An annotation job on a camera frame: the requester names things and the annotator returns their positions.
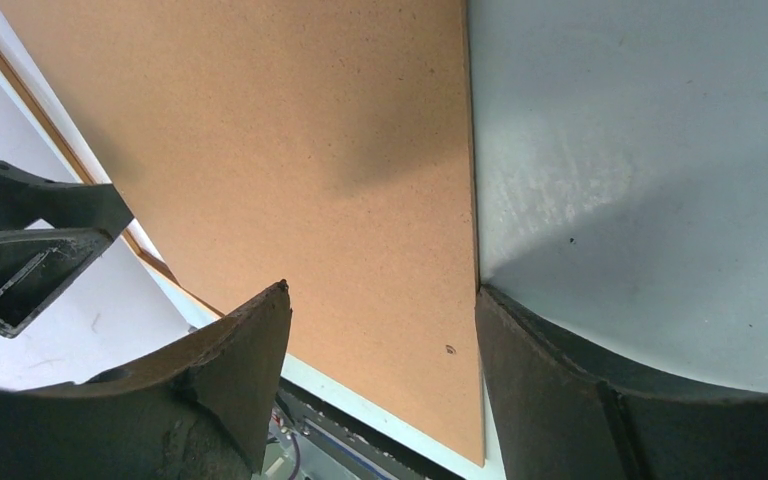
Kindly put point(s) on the wooden picture frame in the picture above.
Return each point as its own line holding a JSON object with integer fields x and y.
{"x": 35, "y": 99}

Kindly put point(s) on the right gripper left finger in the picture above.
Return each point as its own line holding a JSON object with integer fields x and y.
{"x": 198, "y": 408}

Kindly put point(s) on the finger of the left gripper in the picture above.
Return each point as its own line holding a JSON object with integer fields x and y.
{"x": 37, "y": 266}
{"x": 26, "y": 198}

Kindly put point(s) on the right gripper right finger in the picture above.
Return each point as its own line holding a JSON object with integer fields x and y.
{"x": 567, "y": 408}

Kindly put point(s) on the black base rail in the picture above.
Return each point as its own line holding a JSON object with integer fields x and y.
{"x": 323, "y": 431}

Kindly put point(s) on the plant photo print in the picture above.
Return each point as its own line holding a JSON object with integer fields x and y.
{"x": 112, "y": 314}

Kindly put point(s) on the brown backing board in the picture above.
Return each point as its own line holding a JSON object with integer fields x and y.
{"x": 326, "y": 143}

